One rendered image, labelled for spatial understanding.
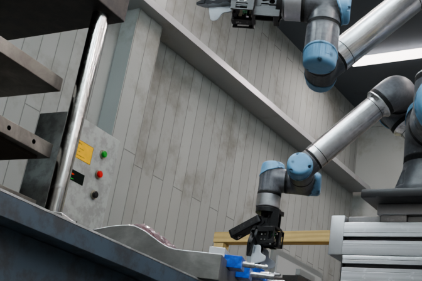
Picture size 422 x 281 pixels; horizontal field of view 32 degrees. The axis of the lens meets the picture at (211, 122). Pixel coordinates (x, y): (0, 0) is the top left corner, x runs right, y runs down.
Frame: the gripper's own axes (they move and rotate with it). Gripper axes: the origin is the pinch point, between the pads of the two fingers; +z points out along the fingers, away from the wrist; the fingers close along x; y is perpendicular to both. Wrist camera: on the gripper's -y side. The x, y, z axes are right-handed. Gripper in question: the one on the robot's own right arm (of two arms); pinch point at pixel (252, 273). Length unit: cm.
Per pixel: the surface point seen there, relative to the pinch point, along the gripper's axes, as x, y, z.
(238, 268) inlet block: -57, 26, 11
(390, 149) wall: 632, -164, -295
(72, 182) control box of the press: -8, -73, -27
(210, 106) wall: 312, -229, -214
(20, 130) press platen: -43, -67, -33
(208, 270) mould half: -64, 23, 14
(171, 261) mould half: -67, 15, 13
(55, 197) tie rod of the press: -27, -61, -16
